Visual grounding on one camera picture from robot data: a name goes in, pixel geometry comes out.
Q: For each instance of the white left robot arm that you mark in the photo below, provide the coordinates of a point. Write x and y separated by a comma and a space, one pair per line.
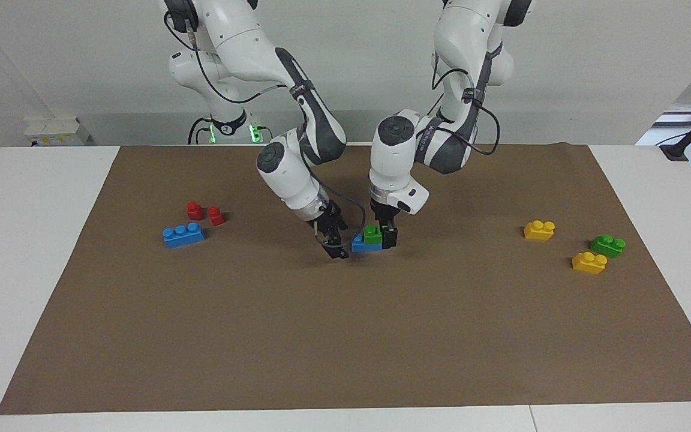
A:
459, 36

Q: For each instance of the blue three-stud toy block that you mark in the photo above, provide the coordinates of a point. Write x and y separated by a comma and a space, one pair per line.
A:
183, 234
358, 244

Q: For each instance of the brown paper table mat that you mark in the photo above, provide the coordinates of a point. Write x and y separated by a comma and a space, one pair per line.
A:
345, 336

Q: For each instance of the green two-stud toy block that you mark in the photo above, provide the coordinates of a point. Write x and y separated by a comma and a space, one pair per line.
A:
373, 235
607, 246

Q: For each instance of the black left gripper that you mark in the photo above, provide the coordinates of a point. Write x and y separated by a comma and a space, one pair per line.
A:
384, 213

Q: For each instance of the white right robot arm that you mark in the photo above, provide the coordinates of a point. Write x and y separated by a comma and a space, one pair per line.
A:
249, 54

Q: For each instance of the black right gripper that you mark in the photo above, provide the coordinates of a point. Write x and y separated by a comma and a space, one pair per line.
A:
326, 221

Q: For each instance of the yellow two-stud toy block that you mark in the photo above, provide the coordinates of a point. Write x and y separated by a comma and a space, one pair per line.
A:
539, 231
589, 263

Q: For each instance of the red one-stud toy block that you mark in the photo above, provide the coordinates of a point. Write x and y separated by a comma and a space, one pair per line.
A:
194, 210
216, 216

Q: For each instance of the white power strip box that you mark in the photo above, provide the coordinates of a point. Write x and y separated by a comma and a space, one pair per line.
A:
51, 131

